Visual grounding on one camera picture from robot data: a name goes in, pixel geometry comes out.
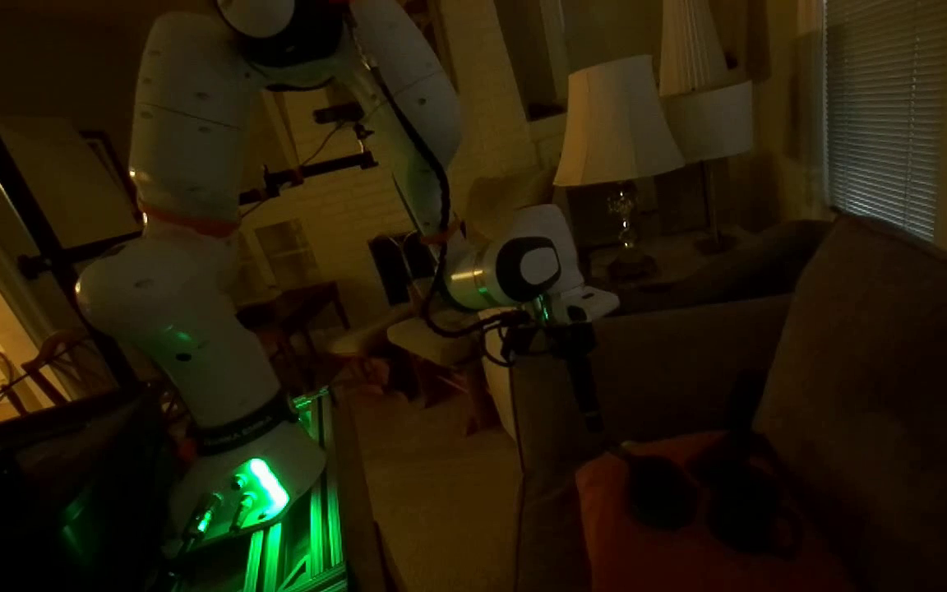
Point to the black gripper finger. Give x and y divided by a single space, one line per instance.
596 413
584 413

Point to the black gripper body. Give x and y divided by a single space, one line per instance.
580 351

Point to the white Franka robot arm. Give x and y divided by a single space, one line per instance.
187 111

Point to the brown fabric sofa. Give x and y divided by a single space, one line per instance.
902 417

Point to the cushioned dark wooden chair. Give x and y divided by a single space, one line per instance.
428 334

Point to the dark side table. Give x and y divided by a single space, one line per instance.
716 268

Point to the white shade glass table lamp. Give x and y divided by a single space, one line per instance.
616 120

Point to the white shade dark table lamp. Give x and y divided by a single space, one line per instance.
711 120

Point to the dark wooden side chair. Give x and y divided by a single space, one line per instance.
296 302

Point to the tall white lamp shade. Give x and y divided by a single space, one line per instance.
690 44

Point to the wide white window blinds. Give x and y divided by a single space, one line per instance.
886 111

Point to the dark equipment cabinet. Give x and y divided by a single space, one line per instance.
14 505

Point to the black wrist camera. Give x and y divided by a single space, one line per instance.
521 340

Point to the black camera stand pole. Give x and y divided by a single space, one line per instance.
14 187

